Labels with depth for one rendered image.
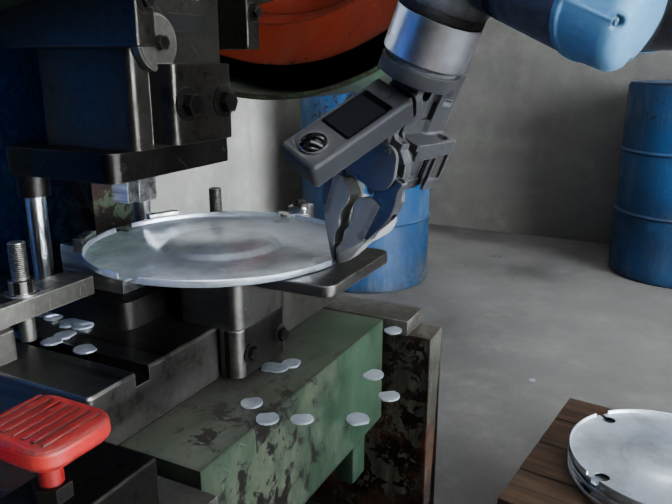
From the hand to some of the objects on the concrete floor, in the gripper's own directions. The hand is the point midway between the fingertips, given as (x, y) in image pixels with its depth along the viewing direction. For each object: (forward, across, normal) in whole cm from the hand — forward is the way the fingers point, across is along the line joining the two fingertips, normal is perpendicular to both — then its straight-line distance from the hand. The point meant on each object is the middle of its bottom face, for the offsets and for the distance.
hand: (336, 252), depth 68 cm
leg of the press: (+92, +10, -15) cm, 94 cm away
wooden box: (+64, -50, -54) cm, 98 cm away
